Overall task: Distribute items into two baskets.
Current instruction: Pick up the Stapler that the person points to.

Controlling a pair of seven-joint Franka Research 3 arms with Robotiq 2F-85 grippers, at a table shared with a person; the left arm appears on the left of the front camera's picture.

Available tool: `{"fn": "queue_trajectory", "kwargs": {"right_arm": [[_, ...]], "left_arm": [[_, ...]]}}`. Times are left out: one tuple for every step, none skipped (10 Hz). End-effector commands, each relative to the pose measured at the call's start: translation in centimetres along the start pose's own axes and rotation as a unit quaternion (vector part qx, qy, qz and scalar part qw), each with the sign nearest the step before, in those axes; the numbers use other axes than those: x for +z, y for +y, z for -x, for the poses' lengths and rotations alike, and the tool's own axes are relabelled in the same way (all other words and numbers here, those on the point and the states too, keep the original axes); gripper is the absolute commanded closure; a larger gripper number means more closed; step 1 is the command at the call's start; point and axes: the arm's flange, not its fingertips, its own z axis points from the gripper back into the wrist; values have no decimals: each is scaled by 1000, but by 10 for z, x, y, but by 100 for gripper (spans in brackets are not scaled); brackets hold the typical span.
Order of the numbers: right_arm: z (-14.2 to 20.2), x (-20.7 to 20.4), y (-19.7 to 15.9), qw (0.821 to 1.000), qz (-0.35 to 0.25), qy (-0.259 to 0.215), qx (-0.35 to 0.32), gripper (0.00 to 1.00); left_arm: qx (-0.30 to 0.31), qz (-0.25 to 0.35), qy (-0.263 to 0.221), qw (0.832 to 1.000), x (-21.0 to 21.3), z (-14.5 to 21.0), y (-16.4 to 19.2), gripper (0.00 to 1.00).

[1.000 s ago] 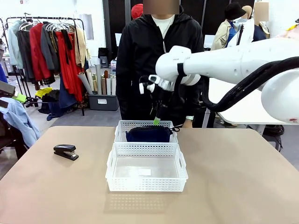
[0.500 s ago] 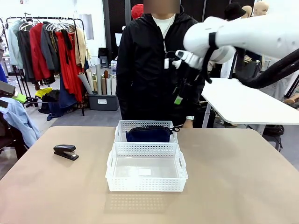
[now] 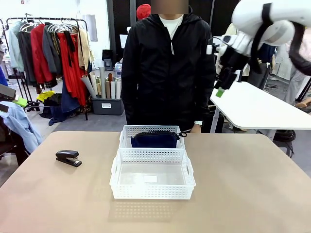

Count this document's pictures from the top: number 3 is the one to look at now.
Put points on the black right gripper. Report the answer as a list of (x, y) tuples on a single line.
[(235, 61)]

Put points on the navy zippered pencil case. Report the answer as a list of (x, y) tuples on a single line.
[(155, 140)]

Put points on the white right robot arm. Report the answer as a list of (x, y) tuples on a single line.
[(252, 14)]

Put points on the person's left hand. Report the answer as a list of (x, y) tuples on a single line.
[(196, 128)]

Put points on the light blue shirt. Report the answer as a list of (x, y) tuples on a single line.
[(18, 123)]

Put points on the yellow cloth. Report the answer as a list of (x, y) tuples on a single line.
[(45, 95)]

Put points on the black chair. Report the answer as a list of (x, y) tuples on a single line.
[(9, 145)]

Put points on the dark grey hanging garment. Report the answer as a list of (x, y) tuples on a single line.
[(25, 58)]

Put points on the white side table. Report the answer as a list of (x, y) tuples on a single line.
[(255, 109)]

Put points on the light teal hanging jacket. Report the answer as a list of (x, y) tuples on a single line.
[(14, 48)]

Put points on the red hanging jacket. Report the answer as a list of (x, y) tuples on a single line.
[(40, 55)]

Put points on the silver wristwatch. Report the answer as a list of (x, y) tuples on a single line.
[(198, 122)]

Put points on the dark blue jeans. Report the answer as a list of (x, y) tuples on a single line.
[(68, 102)]

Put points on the grey hanging jacket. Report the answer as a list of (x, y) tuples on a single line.
[(49, 48)]

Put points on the person in black jacket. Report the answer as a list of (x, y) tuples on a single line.
[(165, 72)]

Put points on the red hanging dress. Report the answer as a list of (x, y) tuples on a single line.
[(73, 80)]

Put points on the black clothes rack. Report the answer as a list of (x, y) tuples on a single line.
[(82, 72)]

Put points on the white paper roll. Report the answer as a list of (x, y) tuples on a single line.
[(88, 86)]

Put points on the black stapler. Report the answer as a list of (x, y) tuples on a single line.
[(69, 156)]

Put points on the beige hanging garment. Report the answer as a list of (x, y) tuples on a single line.
[(83, 48)]

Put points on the grey cardboard tube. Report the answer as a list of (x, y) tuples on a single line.
[(102, 82)]

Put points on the grey storage bin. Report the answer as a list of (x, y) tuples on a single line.
[(107, 106)]

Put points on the black stool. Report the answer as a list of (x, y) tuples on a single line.
[(107, 59)]

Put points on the red hat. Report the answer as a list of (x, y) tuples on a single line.
[(142, 11)]

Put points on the white basket without label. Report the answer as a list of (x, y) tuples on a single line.
[(126, 137)]

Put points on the white basket with label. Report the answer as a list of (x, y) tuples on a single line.
[(151, 191)]

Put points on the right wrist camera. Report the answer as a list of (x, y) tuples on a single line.
[(210, 47)]

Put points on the white wall poster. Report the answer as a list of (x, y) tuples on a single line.
[(91, 28)]

